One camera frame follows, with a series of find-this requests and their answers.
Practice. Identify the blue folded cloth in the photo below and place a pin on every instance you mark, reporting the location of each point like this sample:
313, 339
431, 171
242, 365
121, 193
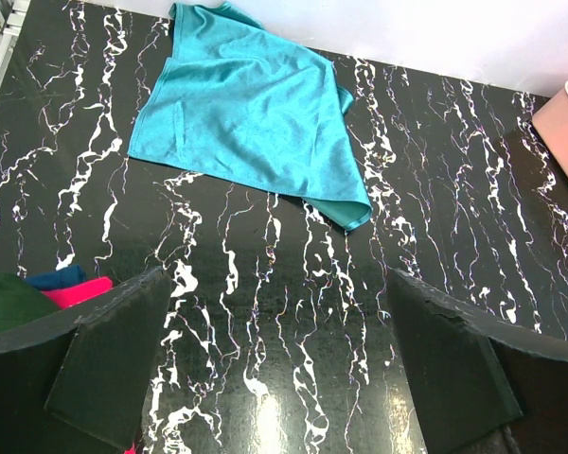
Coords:
59, 279

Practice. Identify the teal cloth napkin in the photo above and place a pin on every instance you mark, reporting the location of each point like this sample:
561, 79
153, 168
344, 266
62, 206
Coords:
239, 103

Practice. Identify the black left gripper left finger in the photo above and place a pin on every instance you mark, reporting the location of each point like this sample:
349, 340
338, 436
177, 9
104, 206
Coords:
75, 381

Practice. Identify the dark green baseball cap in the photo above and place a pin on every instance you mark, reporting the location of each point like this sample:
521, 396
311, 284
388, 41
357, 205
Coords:
21, 303

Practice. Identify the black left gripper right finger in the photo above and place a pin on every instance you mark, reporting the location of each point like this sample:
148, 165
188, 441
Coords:
479, 384

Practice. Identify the pink folded cloth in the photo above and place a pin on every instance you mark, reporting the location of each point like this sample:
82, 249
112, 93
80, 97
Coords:
67, 297

